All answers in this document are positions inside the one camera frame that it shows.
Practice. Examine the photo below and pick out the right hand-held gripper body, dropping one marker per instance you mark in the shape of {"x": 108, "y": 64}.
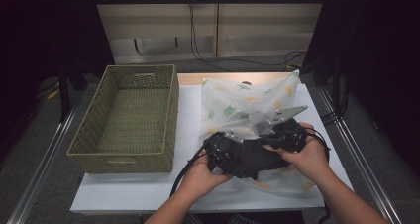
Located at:
{"x": 290, "y": 134}

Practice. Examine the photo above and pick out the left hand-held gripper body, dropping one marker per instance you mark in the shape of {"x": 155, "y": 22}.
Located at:
{"x": 219, "y": 151}

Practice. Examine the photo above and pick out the dark cloth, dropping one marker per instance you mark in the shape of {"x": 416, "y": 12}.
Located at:
{"x": 254, "y": 159}

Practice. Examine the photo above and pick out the leaf-print mesh laundry bag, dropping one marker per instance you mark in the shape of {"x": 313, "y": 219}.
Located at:
{"x": 231, "y": 98}

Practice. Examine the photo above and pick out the green woven basket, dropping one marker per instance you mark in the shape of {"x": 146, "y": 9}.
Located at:
{"x": 132, "y": 118}

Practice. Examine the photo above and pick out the person's right hand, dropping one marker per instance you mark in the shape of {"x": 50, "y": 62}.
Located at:
{"x": 307, "y": 161}

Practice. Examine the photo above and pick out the person's left hand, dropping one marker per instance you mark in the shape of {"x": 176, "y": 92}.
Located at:
{"x": 201, "y": 179}

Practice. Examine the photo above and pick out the round table grommet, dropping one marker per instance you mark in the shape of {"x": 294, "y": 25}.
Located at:
{"x": 246, "y": 83}

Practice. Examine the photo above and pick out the black metal stand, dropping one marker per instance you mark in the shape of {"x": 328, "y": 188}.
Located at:
{"x": 64, "y": 95}
{"x": 336, "y": 85}

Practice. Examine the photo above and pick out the person's striped clothing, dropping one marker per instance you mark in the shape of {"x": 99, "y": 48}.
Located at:
{"x": 237, "y": 220}

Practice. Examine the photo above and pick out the white table board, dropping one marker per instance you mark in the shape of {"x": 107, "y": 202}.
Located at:
{"x": 109, "y": 194}

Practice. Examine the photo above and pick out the black curtain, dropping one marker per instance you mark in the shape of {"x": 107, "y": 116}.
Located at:
{"x": 379, "y": 52}
{"x": 39, "y": 35}

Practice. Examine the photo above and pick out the yellow floor tape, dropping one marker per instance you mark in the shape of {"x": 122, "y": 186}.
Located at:
{"x": 52, "y": 94}

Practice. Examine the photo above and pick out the aluminium floor rail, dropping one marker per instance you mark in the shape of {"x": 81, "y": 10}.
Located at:
{"x": 383, "y": 197}
{"x": 43, "y": 171}

